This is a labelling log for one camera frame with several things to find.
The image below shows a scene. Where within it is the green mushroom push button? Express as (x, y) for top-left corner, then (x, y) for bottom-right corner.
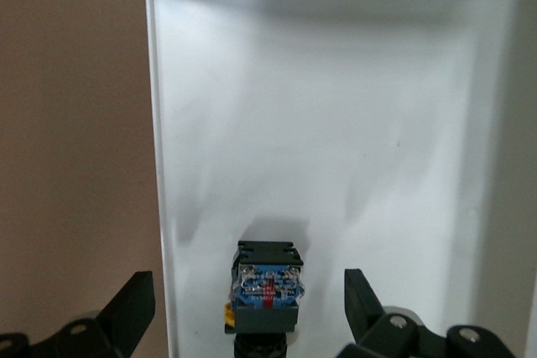
(228, 240), (305, 358)

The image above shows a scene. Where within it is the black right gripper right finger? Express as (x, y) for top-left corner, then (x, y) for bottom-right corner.
(337, 268), (515, 358)

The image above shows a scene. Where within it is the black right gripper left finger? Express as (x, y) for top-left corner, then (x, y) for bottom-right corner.
(0, 271), (155, 358)

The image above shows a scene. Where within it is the white plastic tray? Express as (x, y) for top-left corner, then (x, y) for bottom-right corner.
(144, 0), (537, 358)

